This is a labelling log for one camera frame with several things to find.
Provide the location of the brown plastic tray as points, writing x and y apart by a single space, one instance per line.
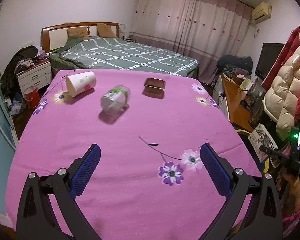
154 86

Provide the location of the beige air conditioner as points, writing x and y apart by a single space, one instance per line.
262 12

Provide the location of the white bedside drawer cabinet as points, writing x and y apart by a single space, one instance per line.
39 75

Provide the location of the black television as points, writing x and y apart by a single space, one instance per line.
268 56

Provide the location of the green label plastic jar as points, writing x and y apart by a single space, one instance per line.
115 99

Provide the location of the white printed carton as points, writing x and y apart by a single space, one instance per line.
260 136

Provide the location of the pink floral tablecloth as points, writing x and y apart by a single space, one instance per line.
140 188

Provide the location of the clothes heap by curtain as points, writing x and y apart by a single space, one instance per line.
230 61

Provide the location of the wooden side desk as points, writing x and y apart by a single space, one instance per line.
238 115

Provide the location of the pile of dark clothes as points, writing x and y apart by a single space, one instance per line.
24 59

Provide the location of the brown pillow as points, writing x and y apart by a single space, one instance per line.
104 30
78 31

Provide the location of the green plaid duvet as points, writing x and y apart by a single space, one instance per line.
115 53

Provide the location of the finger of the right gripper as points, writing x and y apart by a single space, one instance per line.
273 153

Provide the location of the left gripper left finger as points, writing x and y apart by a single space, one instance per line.
36 218

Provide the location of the white dotted paper cup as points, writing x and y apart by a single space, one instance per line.
79 83

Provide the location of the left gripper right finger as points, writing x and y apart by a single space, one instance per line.
263 218

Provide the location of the pink striped curtain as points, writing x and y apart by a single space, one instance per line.
204 30

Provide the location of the cream puffer jacket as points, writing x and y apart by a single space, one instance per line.
287 89

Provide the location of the left brown pillow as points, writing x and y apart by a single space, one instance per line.
78 31

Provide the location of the wooden bed with headboard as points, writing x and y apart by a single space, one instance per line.
55 37

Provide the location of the right brown pillow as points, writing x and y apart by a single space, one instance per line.
104 30

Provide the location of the red bucket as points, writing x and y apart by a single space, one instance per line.
32 97

